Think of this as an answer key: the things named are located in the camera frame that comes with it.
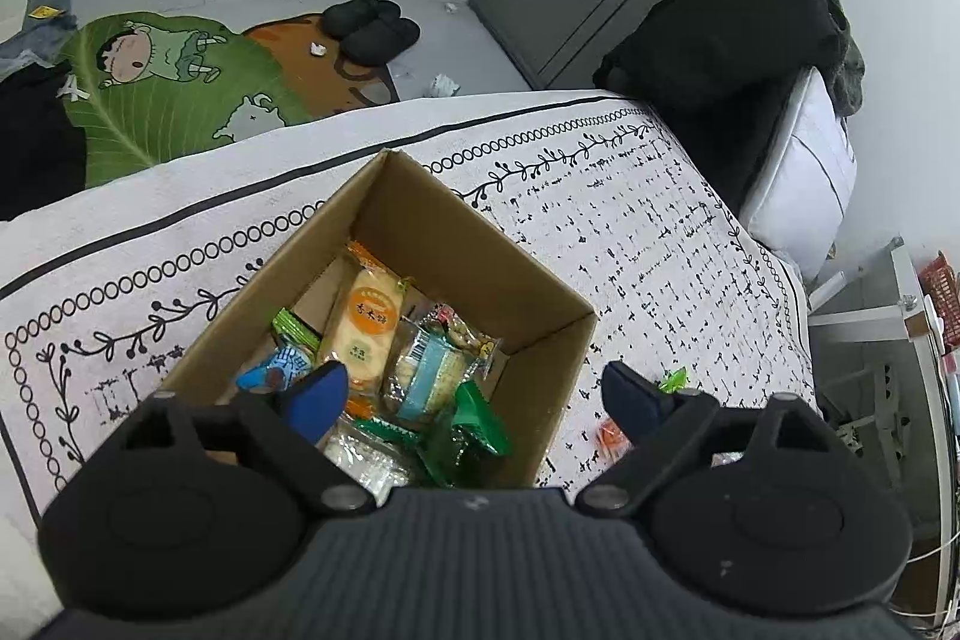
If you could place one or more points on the yellow card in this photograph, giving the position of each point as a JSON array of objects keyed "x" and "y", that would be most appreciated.
[{"x": 45, "y": 12}]

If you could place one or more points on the green cartoon rug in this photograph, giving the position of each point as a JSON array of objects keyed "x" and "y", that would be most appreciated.
[{"x": 150, "y": 108}]

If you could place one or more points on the red basket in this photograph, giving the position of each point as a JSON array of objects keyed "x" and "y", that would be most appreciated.
[{"x": 946, "y": 299}]

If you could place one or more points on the white paper bag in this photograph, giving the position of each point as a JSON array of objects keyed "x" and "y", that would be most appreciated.
[{"x": 15, "y": 14}]

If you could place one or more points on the red candy wrapper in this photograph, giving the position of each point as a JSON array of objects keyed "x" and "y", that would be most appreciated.
[{"x": 611, "y": 437}]

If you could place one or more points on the green striped snack packet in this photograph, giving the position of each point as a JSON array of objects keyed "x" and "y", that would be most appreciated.
[{"x": 386, "y": 430}]

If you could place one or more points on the small green candy packet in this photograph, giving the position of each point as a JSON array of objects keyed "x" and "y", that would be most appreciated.
[{"x": 673, "y": 379}]

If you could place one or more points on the blue cookie packet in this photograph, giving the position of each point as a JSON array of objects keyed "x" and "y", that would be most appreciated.
[{"x": 274, "y": 370}]

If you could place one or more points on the printed bed blanket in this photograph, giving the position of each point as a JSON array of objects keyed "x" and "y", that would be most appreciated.
[{"x": 600, "y": 220}]

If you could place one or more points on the orange biscuit packet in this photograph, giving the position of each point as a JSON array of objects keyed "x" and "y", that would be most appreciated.
[{"x": 367, "y": 325}]

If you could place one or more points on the cardboard box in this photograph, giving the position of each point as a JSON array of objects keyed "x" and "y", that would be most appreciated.
[{"x": 480, "y": 265}]

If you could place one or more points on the bright green snack packet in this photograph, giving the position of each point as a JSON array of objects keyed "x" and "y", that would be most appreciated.
[{"x": 294, "y": 329}]

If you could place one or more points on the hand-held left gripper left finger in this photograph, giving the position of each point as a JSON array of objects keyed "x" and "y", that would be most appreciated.
[{"x": 319, "y": 396}]

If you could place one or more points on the black clothes pile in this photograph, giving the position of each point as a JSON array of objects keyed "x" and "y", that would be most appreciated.
[{"x": 34, "y": 145}]

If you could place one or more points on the dark green snack packet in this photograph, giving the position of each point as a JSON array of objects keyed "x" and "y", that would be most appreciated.
[{"x": 472, "y": 430}]

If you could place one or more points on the blue label cracker packet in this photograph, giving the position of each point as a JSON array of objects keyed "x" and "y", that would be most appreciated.
[{"x": 427, "y": 370}]

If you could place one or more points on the white cake packet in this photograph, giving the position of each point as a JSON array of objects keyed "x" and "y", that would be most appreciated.
[{"x": 360, "y": 460}]

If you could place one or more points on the grey hoodie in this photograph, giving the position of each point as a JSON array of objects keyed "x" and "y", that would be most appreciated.
[{"x": 847, "y": 63}]

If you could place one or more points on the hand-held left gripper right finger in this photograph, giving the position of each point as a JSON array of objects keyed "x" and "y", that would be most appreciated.
[{"x": 630, "y": 396}]

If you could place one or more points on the pink snack packet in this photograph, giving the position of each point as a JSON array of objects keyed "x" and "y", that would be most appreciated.
[{"x": 450, "y": 319}]

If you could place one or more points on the white tissue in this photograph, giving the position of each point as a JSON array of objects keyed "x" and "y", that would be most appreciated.
[
  {"x": 316, "y": 48},
  {"x": 444, "y": 84}
]

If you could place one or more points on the black jacket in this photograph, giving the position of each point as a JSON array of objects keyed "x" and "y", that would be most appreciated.
[{"x": 712, "y": 48}]

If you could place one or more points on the white desk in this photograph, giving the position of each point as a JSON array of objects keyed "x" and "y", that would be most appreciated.
[{"x": 904, "y": 280}]

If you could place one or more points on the light grey pillow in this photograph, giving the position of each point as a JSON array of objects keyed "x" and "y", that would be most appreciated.
[{"x": 810, "y": 183}]

